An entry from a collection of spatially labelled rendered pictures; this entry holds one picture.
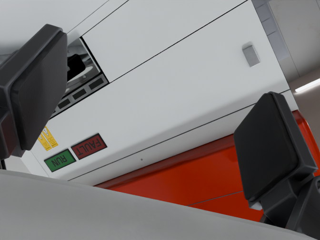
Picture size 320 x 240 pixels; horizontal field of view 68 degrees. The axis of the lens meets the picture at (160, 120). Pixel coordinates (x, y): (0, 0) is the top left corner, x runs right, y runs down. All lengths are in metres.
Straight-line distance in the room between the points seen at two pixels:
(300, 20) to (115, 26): 8.61
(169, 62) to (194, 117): 0.14
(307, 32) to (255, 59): 8.61
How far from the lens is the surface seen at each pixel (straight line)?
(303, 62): 9.14
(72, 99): 0.69
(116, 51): 0.59
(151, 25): 0.56
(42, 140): 0.82
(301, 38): 9.07
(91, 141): 0.71
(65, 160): 0.80
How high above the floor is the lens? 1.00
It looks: 11 degrees up
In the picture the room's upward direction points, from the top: 150 degrees clockwise
